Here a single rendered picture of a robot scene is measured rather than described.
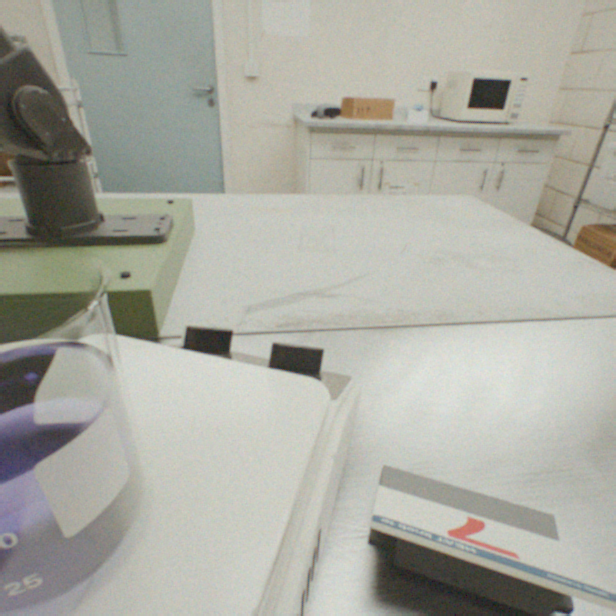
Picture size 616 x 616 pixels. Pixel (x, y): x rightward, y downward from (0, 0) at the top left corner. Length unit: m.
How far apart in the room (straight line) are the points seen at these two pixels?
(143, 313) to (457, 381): 0.26
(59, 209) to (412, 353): 0.35
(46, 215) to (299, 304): 0.25
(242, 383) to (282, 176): 2.96
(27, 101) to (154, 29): 2.68
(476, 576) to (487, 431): 0.11
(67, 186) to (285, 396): 0.33
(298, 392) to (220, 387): 0.03
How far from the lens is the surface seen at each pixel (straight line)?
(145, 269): 0.37
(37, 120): 0.41
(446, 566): 0.21
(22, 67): 0.42
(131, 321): 0.35
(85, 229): 0.45
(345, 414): 0.19
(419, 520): 0.20
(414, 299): 0.42
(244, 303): 0.39
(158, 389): 0.17
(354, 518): 0.23
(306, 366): 0.22
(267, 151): 3.06
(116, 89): 3.12
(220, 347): 0.24
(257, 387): 0.16
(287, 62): 3.03
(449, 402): 0.30
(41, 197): 0.44
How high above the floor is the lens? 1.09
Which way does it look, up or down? 30 degrees down
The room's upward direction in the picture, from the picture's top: 3 degrees clockwise
